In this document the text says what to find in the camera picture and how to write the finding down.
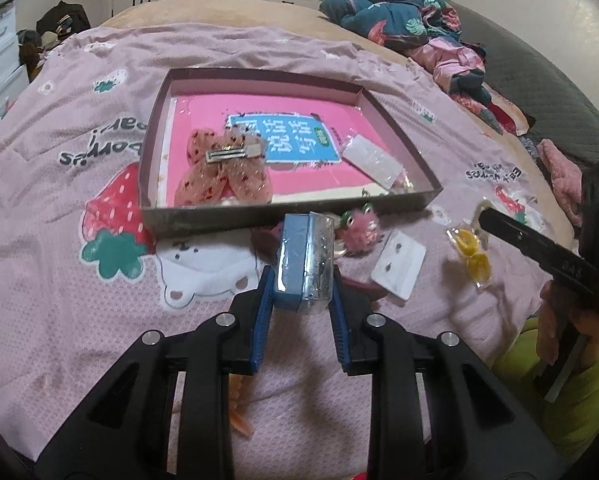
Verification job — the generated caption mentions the maroon hair clip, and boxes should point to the maroon hair clip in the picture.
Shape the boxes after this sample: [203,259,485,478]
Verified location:
[250,224,396,304]

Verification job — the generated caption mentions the pink mesh bow clip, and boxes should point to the pink mesh bow clip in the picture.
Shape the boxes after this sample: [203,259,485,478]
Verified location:
[174,126,274,207]

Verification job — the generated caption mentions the yellow clips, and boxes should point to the yellow clips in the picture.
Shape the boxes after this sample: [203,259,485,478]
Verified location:
[446,198,493,290]

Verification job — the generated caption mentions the pink pajama garment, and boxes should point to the pink pajama garment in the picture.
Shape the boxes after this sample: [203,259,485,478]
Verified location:
[407,37,485,94]

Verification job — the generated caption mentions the pink book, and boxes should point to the pink book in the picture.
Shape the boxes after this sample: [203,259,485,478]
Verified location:
[156,93,386,206]

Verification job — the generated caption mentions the white earring card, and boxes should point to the white earring card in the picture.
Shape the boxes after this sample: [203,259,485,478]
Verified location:
[371,230,426,301]

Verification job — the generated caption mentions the black bag on floor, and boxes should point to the black bag on floor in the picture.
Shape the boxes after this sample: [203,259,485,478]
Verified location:
[36,1,91,40]

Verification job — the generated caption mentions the pink fluffy frog keychain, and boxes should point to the pink fluffy frog keychain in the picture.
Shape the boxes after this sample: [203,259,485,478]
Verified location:
[335,203,381,255]

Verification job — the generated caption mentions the pink printed quilt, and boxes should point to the pink printed quilt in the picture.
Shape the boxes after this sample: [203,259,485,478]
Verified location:
[0,24,566,479]

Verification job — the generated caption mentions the green sleeve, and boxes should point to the green sleeve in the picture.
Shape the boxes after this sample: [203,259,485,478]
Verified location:
[493,318,599,463]

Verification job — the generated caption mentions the dark grey headboard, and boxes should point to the dark grey headboard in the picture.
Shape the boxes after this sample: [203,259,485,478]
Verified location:
[453,3,599,168]

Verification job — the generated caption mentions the clear bagged earring card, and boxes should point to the clear bagged earring card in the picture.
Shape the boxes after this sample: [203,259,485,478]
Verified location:
[339,134,415,195]

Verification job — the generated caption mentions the person right hand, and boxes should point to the person right hand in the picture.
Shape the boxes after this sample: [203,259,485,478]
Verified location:
[536,281,599,370]

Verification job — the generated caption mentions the pink fuzzy cloth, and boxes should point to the pink fuzzy cloth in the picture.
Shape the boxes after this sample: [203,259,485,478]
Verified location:
[537,139,583,228]

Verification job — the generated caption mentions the dark cardboard box tray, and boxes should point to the dark cardboard box tray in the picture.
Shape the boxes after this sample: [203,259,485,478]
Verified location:
[138,67,443,238]

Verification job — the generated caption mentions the teal floral blanket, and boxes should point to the teal floral blanket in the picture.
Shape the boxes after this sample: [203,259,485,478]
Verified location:
[319,0,461,52]

